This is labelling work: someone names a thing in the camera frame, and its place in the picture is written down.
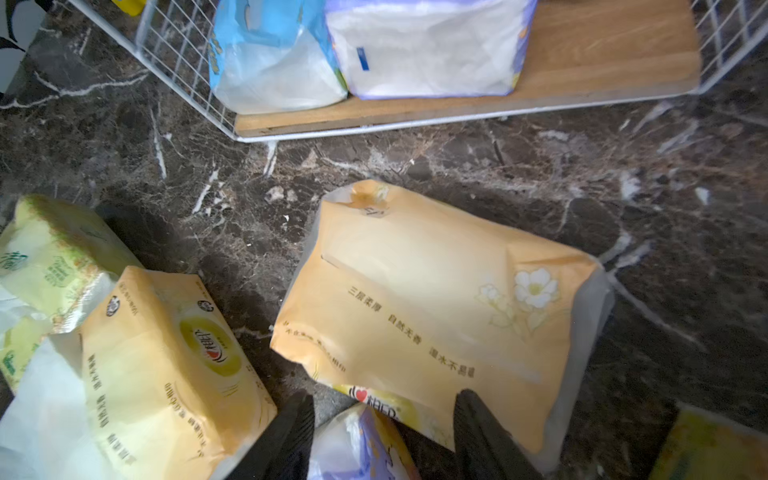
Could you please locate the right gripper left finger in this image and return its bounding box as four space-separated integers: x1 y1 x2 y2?
227 391 315 480

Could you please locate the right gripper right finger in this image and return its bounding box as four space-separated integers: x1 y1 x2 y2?
453 389 543 480

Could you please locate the orange-yellow tissue pack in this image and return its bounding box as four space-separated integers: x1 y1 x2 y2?
1 267 277 479

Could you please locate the yellow tissue pack shelf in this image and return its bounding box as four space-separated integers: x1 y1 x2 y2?
271 180 614 474

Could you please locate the pale yellow tissue pack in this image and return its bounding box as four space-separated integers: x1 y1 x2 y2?
649 404 767 479

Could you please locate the light yellow tissue pack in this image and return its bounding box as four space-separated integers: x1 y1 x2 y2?
1 194 140 392

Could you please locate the purple tissue pack bottom shelf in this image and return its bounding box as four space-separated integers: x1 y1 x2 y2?
324 0 537 100

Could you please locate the blue tissue pack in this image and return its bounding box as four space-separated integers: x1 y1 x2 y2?
208 0 348 115

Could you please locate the yellow clock toy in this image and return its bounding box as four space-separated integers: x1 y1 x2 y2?
112 0 146 17

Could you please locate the white wire shelf rack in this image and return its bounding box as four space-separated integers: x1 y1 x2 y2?
77 1 767 143

